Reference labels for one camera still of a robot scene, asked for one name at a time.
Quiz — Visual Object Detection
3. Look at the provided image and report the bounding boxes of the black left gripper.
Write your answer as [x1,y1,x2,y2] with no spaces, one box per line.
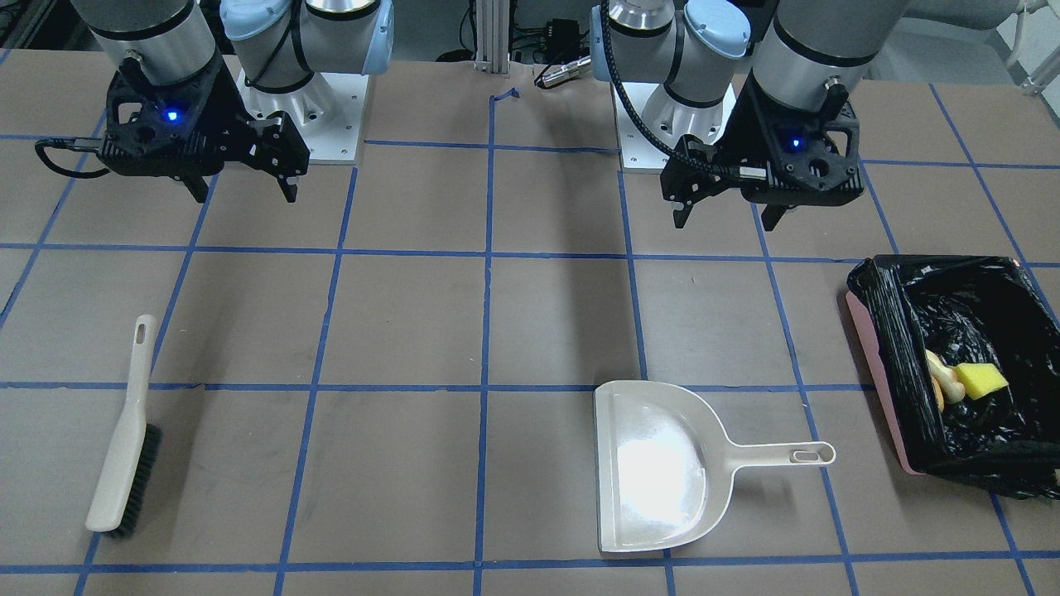
[660,78,862,231]

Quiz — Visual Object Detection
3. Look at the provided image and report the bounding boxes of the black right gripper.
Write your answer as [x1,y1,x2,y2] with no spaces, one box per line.
[98,54,310,204]

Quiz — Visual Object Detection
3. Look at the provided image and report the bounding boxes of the curved croissant bread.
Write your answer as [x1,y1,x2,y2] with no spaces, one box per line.
[924,350,968,411]

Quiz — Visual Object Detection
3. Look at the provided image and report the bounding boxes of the yellow green sponge piece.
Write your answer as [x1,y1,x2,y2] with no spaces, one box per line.
[954,363,1009,400]

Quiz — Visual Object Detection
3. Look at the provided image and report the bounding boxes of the white plastic dustpan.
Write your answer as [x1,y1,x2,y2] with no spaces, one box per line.
[593,380,836,554]

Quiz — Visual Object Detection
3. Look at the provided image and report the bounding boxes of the white brush black bristles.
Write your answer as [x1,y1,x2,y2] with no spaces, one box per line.
[84,314,162,540]

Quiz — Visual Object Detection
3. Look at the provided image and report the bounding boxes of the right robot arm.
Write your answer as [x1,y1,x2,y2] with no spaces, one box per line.
[35,1,395,203]

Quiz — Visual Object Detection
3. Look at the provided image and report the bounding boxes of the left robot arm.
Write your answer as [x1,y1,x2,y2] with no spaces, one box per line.
[590,1,908,231]

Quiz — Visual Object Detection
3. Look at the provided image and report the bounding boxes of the bin with black bag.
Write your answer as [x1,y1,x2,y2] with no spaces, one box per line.
[846,255,1059,499]

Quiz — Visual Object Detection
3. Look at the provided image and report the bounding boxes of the black power box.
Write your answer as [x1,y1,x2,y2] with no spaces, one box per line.
[542,18,581,60]

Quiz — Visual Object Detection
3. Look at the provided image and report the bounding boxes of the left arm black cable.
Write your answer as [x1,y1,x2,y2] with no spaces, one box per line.
[601,0,767,179]

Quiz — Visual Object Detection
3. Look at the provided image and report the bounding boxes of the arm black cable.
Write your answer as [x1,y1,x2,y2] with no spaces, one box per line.
[35,139,113,180]
[601,0,767,179]

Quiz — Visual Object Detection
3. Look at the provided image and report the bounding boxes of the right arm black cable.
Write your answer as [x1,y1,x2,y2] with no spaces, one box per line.
[35,139,113,180]

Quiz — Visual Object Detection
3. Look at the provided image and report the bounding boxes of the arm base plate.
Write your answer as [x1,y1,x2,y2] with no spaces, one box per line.
[236,70,372,165]
[614,83,750,177]

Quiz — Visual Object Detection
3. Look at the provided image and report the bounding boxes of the aluminium frame post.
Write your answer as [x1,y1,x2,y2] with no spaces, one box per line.
[473,0,512,78]

